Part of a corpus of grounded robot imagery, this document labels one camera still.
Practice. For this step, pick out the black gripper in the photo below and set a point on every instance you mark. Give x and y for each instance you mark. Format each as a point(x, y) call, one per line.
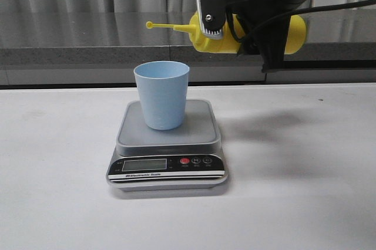
point(260, 26)

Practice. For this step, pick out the yellow squeeze bottle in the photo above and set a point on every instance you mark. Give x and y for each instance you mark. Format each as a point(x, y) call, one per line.
point(227, 44)

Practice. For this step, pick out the light blue plastic cup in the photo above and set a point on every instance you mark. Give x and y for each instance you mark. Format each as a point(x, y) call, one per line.
point(162, 88)

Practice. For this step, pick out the silver digital kitchen scale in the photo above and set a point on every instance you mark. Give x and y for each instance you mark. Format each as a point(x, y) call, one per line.
point(189, 156)

